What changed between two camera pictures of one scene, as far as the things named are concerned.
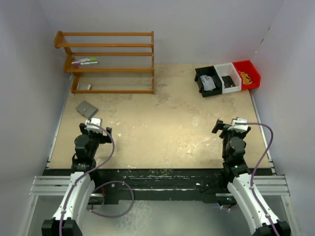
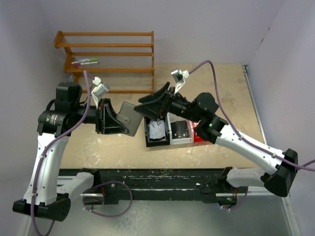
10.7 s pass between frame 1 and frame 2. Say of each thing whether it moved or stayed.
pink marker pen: stayed
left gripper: moved
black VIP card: moved
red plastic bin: moved
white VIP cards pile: moved
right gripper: moved
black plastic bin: moved
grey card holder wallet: moved
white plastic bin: moved
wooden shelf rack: stayed
